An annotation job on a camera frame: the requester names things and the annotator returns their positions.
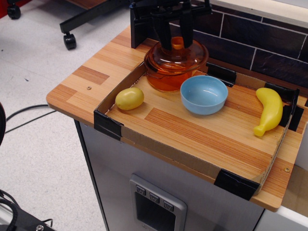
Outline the black braided cable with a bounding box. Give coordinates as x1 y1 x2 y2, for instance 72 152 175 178
0 189 19 231

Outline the black vertical panel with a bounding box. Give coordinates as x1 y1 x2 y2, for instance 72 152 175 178
129 0 159 48

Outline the light blue bowl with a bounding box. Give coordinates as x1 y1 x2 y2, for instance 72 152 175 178
180 75 228 115

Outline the black metal bracket with screw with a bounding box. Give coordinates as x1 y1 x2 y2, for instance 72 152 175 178
6 204 55 231

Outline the yellow toy banana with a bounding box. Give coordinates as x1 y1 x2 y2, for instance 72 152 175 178
254 88 283 136

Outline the black caster wheel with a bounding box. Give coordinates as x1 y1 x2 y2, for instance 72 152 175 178
7 4 21 20

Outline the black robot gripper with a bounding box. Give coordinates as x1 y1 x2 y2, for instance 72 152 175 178
129 0 212 51

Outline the grey cabinet control panel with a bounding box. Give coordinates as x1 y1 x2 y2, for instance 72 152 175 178
129 174 188 231

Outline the black floor cable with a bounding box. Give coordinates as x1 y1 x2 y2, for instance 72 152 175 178
4 103 57 134

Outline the orange transparent pot lid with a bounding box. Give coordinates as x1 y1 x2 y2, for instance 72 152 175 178
144 37 209 75

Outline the cardboard fence with black tape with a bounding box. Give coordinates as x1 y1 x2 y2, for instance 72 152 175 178
93 42 305 201

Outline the orange transparent pot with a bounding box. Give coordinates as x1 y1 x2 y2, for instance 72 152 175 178
143 48 203 92

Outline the black chair base with caster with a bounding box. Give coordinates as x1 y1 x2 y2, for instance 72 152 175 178
60 0 128 50

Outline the yellow toy potato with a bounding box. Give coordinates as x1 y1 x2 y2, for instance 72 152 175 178
115 87 144 110

